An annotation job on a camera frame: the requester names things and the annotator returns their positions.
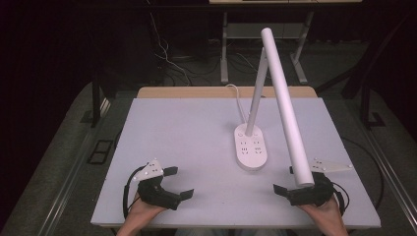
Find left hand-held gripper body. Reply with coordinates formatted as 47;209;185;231
132;158;182;211

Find white floor cables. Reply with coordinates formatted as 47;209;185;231
146;0;193;87

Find white desk lamp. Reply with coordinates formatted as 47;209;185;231
233;27;316;189

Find white lamp cable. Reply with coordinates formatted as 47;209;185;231
224;83;248;125

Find black rectangular floor frame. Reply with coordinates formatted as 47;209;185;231
86;139;115;165

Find grey metal table frame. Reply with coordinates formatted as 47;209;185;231
220;11;315;86

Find black floor cable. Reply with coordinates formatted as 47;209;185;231
339;135;386;211

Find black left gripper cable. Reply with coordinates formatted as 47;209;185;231
122;165;147;220

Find person's left hand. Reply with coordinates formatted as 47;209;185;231
125;194;168;228

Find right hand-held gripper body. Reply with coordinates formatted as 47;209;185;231
286;157;354;207

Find black metal stand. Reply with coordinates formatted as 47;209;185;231
359;82;387;131

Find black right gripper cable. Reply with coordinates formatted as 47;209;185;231
331;181;351;216

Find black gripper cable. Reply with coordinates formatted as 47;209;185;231
122;165;147;220
331;181;351;216

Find person's right hand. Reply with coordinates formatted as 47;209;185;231
298;194;342;228

